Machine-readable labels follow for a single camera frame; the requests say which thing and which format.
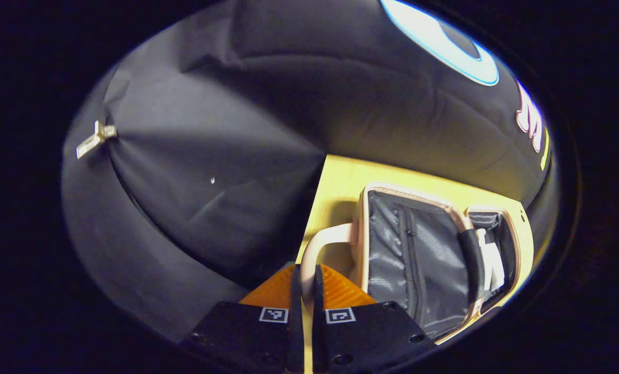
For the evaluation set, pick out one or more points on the black backdrop cloth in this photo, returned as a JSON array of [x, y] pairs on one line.
[[211, 156]]

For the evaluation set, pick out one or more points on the beige cloth clamp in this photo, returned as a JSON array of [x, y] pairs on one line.
[[97, 137]]

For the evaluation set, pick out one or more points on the white pump bottle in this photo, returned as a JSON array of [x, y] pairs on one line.
[[494, 267]]

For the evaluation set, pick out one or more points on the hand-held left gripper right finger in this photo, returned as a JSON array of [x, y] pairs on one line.
[[361, 335]]

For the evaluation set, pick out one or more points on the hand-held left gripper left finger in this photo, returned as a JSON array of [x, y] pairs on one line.
[[247, 332]]

